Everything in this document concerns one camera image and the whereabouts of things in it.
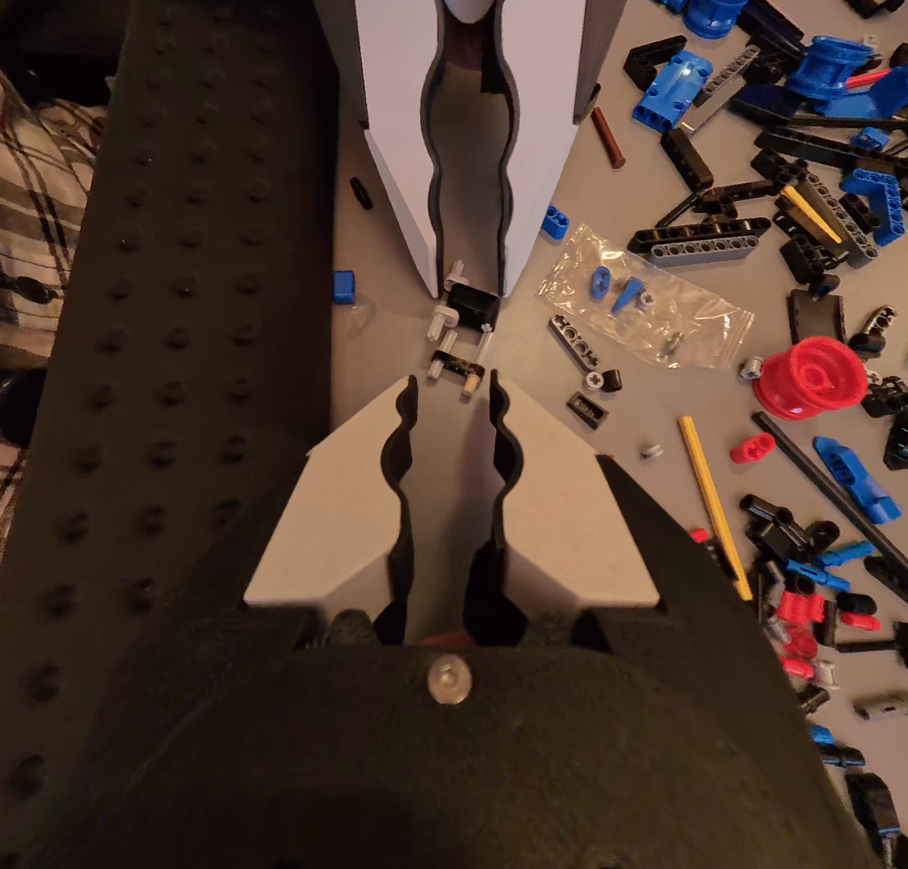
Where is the pile of black beams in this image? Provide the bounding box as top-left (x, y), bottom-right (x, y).
top-left (656, 0), bottom-right (908, 290)

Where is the short yellow axle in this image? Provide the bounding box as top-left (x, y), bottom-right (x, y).
top-left (780, 187), bottom-right (847, 244)

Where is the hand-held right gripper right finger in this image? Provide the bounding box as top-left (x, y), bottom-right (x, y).
top-left (463, 369), bottom-right (662, 646)

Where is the black angled beam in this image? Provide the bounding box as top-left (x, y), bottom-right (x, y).
top-left (623, 35), bottom-right (678, 91)

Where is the black studded mat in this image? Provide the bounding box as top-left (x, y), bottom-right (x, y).
top-left (0, 0), bottom-right (341, 869)

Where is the black flat panel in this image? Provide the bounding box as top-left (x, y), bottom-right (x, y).
top-left (787, 289), bottom-right (847, 348)

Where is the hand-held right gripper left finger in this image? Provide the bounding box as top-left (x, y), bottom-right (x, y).
top-left (243, 374), bottom-right (419, 644)

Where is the dark grey short beam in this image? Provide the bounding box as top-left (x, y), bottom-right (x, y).
top-left (548, 314), bottom-right (602, 370)

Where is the brown axle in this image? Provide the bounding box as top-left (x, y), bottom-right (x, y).
top-left (591, 106), bottom-right (627, 170)

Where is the clear plastic zip bag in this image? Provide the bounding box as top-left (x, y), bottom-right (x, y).
top-left (535, 224), bottom-right (755, 370)

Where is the grey desk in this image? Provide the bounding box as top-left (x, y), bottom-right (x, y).
top-left (330, 0), bottom-right (908, 869)

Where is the red wheel hub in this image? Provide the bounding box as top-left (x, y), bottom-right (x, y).
top-left (751, 337), bottom-right (869, 422)

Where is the grey long beam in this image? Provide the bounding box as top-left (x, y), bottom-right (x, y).
top-left (653, 240), bottom-right (760, 269)

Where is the large blue panel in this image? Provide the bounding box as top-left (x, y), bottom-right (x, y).
top-left (816, 68), bottom-right (908, 122)

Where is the long yellow axle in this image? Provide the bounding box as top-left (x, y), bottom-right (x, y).
top-left (677, 415), bottom-right (754, 602)

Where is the black angled connector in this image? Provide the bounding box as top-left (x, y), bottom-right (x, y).
top-left (847, 305), bottom-right (898, 356)

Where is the short black beam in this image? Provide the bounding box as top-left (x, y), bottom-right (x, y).
top-left (660, 128), bottom-right (714, 191)

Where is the pile of small coloured connectors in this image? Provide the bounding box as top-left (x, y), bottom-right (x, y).
top-left (688, 489), bottom-right (908, 866)

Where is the long black axle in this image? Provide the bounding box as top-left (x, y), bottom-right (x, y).
top-left (752, 411), bottom-right (908, 572)

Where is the blue angled beam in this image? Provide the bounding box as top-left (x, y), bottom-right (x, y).
top-left (839, 167), bottom-right (905, 247)

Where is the very long black beam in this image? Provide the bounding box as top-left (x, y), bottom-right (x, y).
top-left (753, 129), bottom-right (908, 183)

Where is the black and grey brick assembly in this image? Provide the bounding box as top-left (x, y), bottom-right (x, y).
top-left (426, 259), bottom-right (503, 396)

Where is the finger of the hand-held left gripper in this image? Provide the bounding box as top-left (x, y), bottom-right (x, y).
top-left (305, 0), bottom-right (448, 299)
top-left (484, 0), bottom-right (639, 299)

